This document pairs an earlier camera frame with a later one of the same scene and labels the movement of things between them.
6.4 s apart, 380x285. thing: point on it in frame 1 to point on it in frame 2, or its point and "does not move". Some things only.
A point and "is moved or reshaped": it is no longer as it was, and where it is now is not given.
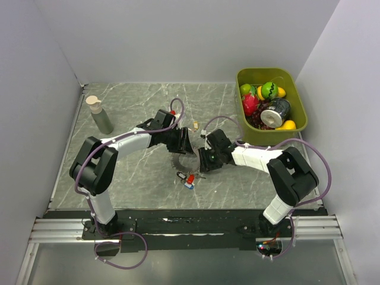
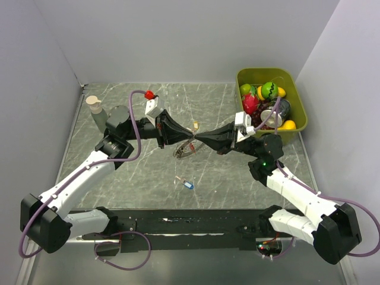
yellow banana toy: x=288 y=124 does not move
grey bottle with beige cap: x=104 y=122 does not move
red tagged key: x=190 y=179 is moved or reshaped
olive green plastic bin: x=281 y=77 does not move
